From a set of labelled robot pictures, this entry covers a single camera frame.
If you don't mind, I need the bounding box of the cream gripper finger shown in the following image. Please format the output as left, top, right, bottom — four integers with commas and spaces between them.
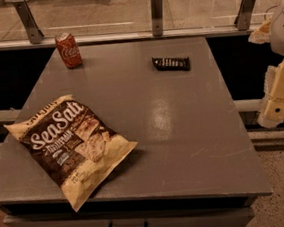
248, 19, 271, 44
257, 59, 284, 128

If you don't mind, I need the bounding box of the red coke can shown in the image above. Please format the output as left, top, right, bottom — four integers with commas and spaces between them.
54, 33, 83, 68

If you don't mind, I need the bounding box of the black snack bar wrapper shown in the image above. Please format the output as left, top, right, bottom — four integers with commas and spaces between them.
152, 57, 191, 71

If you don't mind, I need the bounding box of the sea salt chips bag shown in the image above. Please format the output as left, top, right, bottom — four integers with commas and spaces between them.
7, 94, 137, 210

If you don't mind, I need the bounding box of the grey cabinet drawer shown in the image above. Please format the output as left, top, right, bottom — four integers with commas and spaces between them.
2, 190, 257, 227

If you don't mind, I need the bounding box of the right metal bracket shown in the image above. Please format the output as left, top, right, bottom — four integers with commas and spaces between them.
234, 0, 256, 31

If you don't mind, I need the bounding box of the metal bracket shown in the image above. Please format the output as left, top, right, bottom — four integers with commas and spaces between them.
14, 0, 44, 45
234, 0, 256, 31
150, 0, 163, 37

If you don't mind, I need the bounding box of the middle metal bracket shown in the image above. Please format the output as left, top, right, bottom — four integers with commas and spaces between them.
150, 0, 163, 37

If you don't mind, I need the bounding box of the left metal bracket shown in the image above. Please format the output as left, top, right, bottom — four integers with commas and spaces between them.
14, 0, 44, 45

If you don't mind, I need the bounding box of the metal window rail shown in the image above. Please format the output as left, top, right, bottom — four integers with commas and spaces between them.
0, 24, 259, 51

